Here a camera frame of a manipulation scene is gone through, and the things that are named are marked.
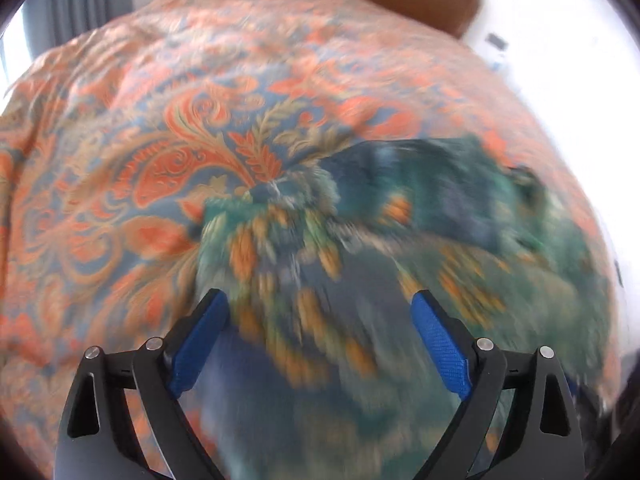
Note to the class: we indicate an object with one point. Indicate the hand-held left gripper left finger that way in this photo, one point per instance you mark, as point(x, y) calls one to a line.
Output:
point(197, 345)

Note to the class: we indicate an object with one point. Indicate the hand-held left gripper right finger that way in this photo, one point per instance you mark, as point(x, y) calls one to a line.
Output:
point(442, 345)

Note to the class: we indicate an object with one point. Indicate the green patterned jacket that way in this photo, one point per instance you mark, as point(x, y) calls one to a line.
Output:
point(400, 210)

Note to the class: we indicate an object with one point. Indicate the orange paisley duvet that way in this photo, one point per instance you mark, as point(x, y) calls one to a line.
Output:
point(150, 135)

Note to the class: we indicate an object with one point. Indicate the grey blue curtain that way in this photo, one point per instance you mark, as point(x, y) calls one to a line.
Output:
point(70, 0)

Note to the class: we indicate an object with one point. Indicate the grey wall switch panel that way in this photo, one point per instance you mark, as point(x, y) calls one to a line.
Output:
point(496, 41)

